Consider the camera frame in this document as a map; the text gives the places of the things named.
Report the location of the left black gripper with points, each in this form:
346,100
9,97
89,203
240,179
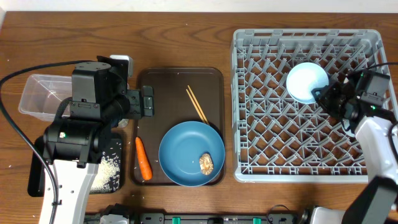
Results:
147,101

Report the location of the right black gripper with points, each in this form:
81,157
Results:
323,95

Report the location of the light blue rice bowl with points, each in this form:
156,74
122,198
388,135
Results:
304,78

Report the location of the white rice pile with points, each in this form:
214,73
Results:
107,179

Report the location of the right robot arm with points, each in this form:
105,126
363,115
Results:
359,100

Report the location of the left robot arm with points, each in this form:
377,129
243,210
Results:
81,131

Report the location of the grey dishwasher rack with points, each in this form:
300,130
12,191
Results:
278,139

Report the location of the black waste tray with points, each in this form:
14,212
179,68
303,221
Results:
35,186

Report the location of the dark brown serving tray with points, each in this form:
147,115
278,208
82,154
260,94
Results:
173,106

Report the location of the wooden chopstick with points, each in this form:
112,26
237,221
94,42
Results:
188,87
196,105

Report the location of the dark blue plate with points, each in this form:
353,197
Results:
181,148

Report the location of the orange carrot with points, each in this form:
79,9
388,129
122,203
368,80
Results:
145,168

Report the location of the brown mushroom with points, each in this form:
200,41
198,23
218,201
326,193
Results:
206,164

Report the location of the clear plastic bin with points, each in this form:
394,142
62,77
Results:
42,95

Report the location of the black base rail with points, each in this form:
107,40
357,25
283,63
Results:
121,214

